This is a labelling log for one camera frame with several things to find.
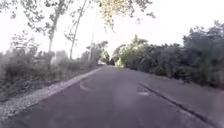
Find grey asphalt road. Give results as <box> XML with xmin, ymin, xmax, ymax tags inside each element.
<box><xmin>0</xmin><ymin>65</ymin><xmax>224</xmax><ymax>128</ymax></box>

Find leaning thin-trunked tree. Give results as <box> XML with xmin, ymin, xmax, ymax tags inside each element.
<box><xmin>64</xmin><ymin>0</ymin><xmax>156</xmax><ymax>62</ymax></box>

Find tall thin-trunked tree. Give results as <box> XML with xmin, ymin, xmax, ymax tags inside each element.
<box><xmin>0</xmin><ymin>0</ymin><xmax>73</xmax><ymax>64</ymax></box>

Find low grey bushes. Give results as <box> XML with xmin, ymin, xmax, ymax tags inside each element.
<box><xmin>0</xmin><ymin>31</ymin><xmax>110</xmax><ymax>102</ymax></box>

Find row of trees and bushes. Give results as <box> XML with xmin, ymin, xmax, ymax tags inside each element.
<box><xmin>109</xmin><ymin>19</ymin><xmax>224</xmax><ymax>90</ymax></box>

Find pale gravel strip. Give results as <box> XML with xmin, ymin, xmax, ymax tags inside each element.
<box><xmin>0</xmin><ymin>66</ymin><xmax>106</xmax><ymax>123</ymax></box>

